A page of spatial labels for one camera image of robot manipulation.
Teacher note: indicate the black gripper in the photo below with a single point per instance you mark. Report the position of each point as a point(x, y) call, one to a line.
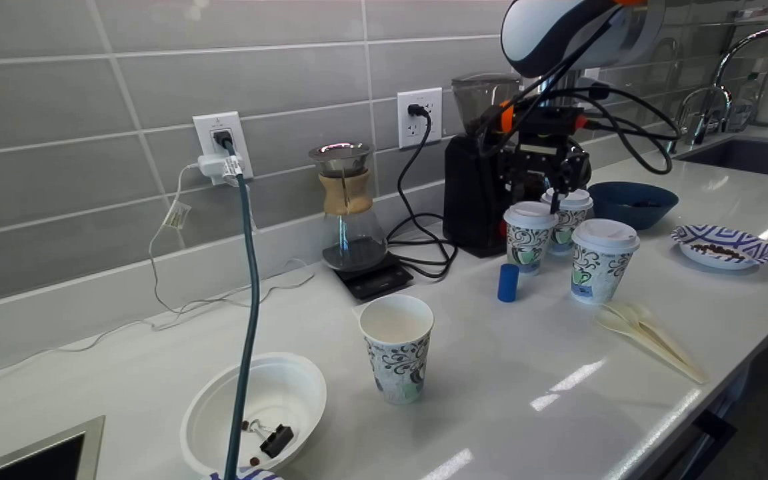
point(548, 160)

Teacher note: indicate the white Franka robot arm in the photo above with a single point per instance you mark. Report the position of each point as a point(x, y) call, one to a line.
point(553, 29)

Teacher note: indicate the patterned paper cup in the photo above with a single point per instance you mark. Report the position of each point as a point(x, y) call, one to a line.
point(528, 248)
point(398, 362)
point(598, 276)
point(572, 230)

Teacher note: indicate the dark blue bowl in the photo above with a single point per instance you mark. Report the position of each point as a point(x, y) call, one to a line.
point(638, 209)

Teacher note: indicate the black coffee grinder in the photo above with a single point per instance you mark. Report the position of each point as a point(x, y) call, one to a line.
point(473, 204)

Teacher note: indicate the small blue cylinder container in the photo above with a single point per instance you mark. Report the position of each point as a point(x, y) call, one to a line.
point(506, 284)

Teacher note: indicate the cream plastic spoon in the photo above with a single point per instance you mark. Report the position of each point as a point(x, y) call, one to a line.
point(620, 326)
point(632, 320)

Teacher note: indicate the chrome kitchen faucet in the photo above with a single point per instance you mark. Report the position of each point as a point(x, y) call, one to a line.
point(700, 108)

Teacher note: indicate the blue patterned plate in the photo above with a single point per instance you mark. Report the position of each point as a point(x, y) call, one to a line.
point(725, 248)

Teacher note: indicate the dark sink basin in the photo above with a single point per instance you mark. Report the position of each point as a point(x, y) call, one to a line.
point(757, 160)

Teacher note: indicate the black coffee scale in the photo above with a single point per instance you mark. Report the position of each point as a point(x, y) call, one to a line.
point(374, 280)

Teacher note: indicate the glass pour-over coffee carafe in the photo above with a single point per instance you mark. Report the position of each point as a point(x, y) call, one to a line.
point(346, 221)

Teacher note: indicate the white bowl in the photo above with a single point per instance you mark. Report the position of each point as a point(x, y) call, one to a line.
point(294, 389)

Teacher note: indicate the black plug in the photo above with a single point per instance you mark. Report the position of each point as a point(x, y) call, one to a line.
point(224, 140)

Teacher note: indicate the white plug adapter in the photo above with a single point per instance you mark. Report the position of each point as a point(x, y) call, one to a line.
point(216, 166)

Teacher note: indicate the small black clip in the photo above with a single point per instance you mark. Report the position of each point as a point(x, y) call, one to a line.
point(277, 441)

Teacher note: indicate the black inset cooktop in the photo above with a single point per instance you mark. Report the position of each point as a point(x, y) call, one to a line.
point(46, 461)

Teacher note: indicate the orange wrist mount bracket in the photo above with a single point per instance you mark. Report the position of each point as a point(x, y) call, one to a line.
point(506, 118)

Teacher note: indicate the white wall outlet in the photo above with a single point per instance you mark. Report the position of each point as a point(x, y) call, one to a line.
point(433, 133)
point(202, 128)

